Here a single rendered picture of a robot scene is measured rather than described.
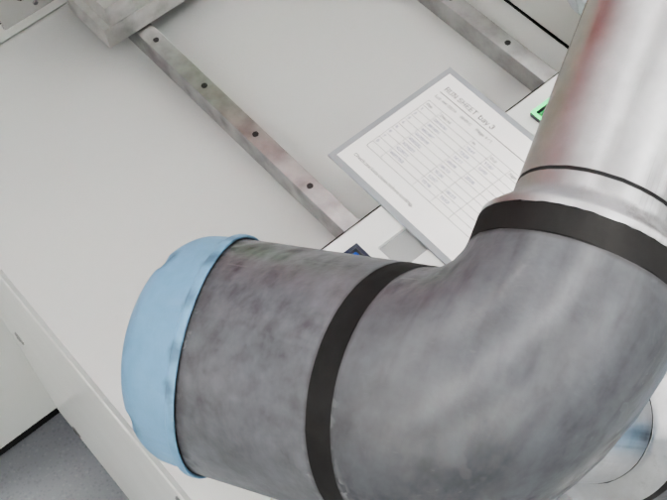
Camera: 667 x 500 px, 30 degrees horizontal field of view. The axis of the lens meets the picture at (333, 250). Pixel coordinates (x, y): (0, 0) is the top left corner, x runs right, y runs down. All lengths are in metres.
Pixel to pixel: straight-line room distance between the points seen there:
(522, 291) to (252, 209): 0.80
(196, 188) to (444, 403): 0.84
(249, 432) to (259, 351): 0.03
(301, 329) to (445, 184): 0.59
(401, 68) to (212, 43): 0.21
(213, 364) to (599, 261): 0.17
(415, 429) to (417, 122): 0.67
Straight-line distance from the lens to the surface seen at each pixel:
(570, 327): 0.48
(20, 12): 1.44
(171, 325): 0.56
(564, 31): 1.37
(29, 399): 1.98
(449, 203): 1.08
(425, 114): 1.13
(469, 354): 0.47
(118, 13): 1.36
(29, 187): 1.33
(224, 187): 1.28
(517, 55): 1.33
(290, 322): 0.52
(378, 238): 1.06
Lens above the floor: 1.85
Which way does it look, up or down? 57 degrees down
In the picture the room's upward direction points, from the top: 8 degrees counter-clockwise
